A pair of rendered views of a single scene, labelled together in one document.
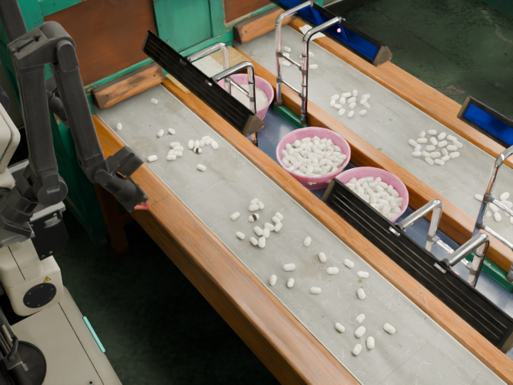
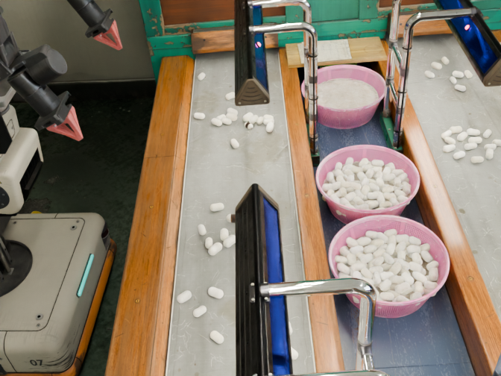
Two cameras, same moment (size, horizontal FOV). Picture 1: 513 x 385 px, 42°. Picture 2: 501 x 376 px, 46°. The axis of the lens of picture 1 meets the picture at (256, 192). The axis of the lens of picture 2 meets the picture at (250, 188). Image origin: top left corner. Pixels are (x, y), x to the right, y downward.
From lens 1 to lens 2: 1.14 m
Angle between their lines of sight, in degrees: 28
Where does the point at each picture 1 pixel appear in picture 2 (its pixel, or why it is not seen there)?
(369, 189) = (400, 252)
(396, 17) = not seen: outside the picture
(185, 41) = (320, 12)
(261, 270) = (187, 279)
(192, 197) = (198, 169)
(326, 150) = (392, 185)
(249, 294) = (141, 297)
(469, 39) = not seen: outside the picture
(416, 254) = (251, 345)
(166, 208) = (159, 167)
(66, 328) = (65, 256)
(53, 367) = (27, 284)
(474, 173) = not seen: outside the picture
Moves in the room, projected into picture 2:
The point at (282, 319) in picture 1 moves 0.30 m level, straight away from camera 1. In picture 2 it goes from (144, 348) to (235, 256)
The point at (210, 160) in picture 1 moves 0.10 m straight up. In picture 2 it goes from (252, 141) to (249, 113)
